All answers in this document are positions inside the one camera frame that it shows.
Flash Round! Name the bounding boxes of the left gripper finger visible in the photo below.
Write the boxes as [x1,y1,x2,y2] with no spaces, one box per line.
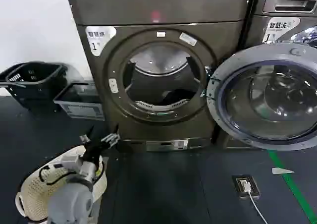
[79,125,95,147]
[100,124,121,149]

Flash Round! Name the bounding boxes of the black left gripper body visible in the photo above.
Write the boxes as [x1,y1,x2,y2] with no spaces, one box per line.
[82,139,107,163]

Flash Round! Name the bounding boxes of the yellow-green cloth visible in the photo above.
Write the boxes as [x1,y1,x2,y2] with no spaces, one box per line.
[95,161,105,179]

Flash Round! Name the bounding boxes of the grey plastic bin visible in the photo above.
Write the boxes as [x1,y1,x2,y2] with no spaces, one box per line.
[53,81,105,122]

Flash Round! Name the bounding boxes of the white perforated laundry basket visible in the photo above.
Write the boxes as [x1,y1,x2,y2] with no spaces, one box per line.
[15,144,108,223]

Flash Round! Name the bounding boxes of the black plastic basket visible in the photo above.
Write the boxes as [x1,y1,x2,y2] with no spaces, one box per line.
[5,62,69,109]
[0,63,27,103]

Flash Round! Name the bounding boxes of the dark clothes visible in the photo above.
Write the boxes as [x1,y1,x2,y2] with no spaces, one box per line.
[159,88,197,105]

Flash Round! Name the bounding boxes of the grey dryer with open drum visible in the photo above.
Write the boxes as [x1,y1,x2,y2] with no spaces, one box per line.
[64,0,251,153]

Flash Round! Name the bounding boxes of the white plug adapter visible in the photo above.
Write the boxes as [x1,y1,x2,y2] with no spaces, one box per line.
[238,179,251,193]

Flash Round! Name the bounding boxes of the floor power socket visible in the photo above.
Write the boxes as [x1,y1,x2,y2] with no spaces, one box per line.
[231,174,262,200]

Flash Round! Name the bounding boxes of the round glass dryer door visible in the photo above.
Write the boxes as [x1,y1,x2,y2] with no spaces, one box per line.
[206,41,317,151]

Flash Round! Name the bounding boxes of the white paper scrap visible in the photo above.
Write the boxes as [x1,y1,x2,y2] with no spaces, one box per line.
[271,167,296,176]

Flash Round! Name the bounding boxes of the green floor tape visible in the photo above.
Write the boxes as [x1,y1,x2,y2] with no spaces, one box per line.
[268,150,317,224]

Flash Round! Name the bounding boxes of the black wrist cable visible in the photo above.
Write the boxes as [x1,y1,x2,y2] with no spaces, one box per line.
[39,163,76,185]

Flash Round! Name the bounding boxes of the white charging cable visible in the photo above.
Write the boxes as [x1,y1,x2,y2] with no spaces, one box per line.
[248,190,270,224]

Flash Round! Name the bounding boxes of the grey dryer with drawer handle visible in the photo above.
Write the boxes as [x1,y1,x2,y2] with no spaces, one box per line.
[217,0,317,150]

